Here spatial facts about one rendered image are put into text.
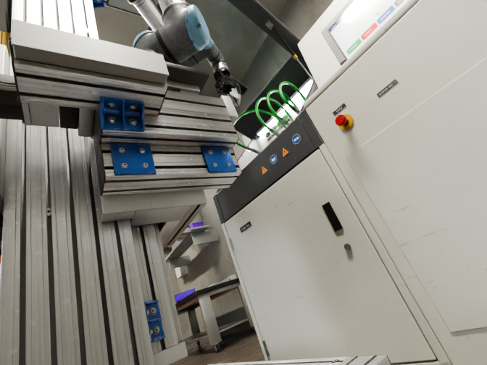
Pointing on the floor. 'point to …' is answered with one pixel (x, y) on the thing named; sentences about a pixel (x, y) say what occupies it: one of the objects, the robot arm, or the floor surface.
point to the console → (419, 156)
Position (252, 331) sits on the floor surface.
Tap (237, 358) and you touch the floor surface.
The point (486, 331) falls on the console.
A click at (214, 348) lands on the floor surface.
